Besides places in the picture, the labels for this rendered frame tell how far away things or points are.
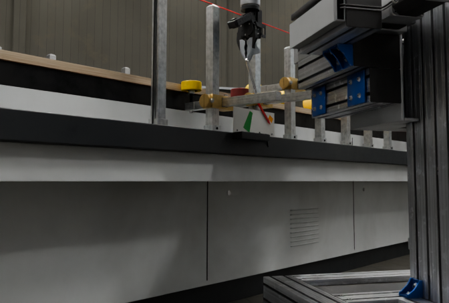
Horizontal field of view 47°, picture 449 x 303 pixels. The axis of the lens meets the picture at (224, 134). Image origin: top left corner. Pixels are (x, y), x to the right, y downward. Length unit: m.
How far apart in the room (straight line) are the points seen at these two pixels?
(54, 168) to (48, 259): 0.35
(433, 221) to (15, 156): 1.06
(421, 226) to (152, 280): 0.99
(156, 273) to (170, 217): 0.21
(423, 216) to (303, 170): 1.01
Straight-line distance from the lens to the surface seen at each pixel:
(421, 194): 1.44
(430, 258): 1.43
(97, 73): 1.81
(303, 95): 1.99
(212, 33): 1.93
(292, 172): 2.28
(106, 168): 1.57
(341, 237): 3.08
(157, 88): 1.70
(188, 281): 2.11
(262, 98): 1.78
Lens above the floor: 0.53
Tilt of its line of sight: 5 degrees up
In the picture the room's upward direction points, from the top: straight up
